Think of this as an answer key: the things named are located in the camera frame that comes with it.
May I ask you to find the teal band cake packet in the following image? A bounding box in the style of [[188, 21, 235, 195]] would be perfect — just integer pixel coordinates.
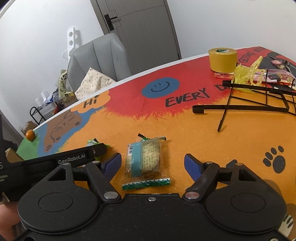
[[122, 133, 171, 191]]

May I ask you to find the light green small packet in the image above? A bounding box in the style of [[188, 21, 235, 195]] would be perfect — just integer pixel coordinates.
[[87, 138, 110, 161]]

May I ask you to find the person left hand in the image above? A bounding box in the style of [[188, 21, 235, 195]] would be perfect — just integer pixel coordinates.
[[0, 202, 20, 240]]

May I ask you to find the brown cardboard box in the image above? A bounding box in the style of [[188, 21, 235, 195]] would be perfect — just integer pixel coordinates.
[[5, 148, 24, 163]]

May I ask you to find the orange tangerine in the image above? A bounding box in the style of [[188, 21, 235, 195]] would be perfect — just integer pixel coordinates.
[[25, 130, 36, 142]]

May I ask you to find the small carton on floor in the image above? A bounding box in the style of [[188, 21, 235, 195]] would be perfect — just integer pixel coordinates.
[[20, 121, 38, 135]]

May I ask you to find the colourful cartoon table mat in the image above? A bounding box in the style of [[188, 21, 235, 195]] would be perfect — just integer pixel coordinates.
[[16, 46, 296, 240]]

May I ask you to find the small brown SF carton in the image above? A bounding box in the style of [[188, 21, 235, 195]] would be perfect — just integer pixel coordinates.
[[61, 92, 78, 107]]

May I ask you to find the dotted cream cushion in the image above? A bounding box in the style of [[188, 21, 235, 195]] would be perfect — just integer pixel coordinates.
[[75, 67, 116, 100]]

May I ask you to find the panda print neck pillow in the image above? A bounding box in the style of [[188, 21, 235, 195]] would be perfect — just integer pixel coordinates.
[[58, 69, 68, 99]]

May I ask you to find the yellow plastic wrapper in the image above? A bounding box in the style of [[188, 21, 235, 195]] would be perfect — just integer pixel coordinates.
[[231, 56, 266, 86]]

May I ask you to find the grey upholstered chair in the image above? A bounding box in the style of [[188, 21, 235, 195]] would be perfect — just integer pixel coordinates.
[[67, 33, 132, 91]]

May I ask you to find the yellow tape roll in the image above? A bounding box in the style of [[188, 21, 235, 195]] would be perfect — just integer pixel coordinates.
[[208, 48, 238, 73]]

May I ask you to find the clear bag of trinkets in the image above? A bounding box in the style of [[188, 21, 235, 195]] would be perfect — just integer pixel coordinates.
[[214, 60, 295, 90]]

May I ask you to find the grey room door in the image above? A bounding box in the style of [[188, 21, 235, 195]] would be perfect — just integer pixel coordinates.
[[91, 0, 182, 74]]

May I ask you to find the black wire stand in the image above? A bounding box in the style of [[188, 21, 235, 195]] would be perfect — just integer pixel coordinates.
[[192, 80, 295, 132]]

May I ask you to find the black wire shoe rack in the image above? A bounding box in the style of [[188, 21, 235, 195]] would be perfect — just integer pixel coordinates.
[[29, 102, 57, 125]]

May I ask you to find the white perforated bracket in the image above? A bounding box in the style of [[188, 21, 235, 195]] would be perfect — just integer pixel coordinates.
[[62, 27, 82, 62]]

